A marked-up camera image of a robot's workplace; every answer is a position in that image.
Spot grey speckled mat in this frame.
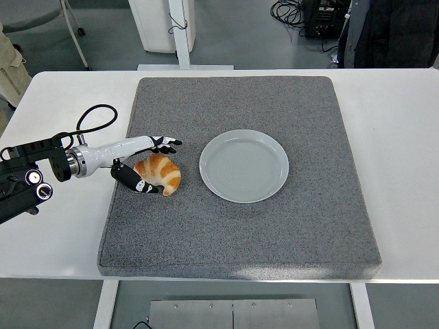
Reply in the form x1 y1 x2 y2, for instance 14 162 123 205
97 75 383 280

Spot white table leg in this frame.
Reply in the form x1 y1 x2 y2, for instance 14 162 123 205
92 280 119 329
350 283 375 329

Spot golden croissant bread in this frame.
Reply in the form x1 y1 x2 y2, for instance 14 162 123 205
133 154 182 197

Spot black equipment box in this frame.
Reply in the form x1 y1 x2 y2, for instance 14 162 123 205
300 0 351 39

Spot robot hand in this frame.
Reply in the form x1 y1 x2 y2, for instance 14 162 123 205
81 135 184 196

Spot black floor cables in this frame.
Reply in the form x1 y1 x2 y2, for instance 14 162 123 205
270 0 339 54

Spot thin black cable on post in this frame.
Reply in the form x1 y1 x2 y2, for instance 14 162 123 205
167 19 189 35

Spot person in dark coat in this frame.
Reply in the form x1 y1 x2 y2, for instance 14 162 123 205
337 0 439 69

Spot white post with base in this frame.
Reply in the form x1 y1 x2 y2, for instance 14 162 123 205
137 0 235 72

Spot grey round plate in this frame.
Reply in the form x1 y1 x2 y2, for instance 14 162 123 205
199 128 290 204

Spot grey metal plate with screws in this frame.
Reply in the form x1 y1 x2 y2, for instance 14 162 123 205
147 298 322 329

